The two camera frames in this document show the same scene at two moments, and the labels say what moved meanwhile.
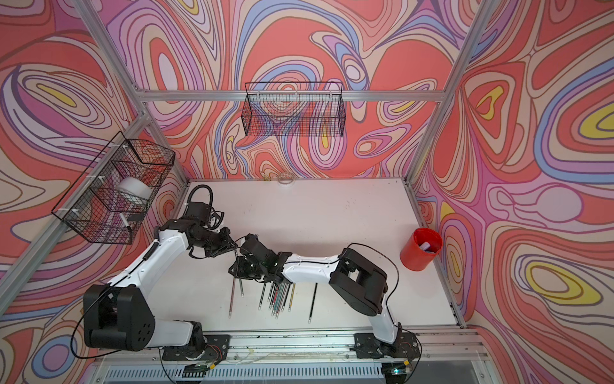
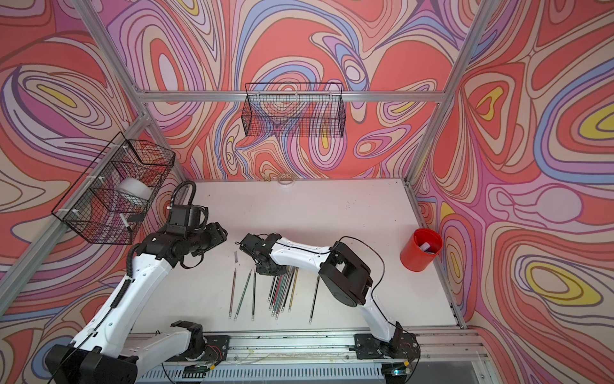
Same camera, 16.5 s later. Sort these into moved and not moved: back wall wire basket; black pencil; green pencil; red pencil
Moved: green pencil
Not moved: back wall wire basket; red pencil; black pencil
